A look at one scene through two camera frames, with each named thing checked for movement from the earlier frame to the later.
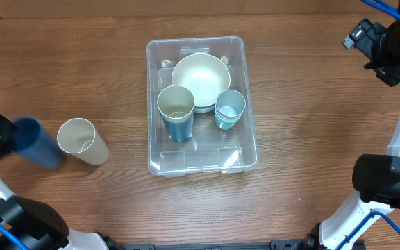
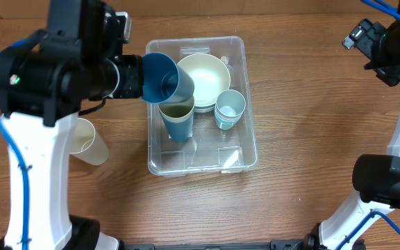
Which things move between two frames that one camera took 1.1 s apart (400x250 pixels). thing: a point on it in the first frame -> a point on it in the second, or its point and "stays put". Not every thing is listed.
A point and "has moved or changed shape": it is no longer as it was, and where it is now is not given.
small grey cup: x=230 y=103 stays put
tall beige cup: x=78 y=137 stays put
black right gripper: x=361 y=37 stays put
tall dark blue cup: x=31 y=142 has moved or changed shape
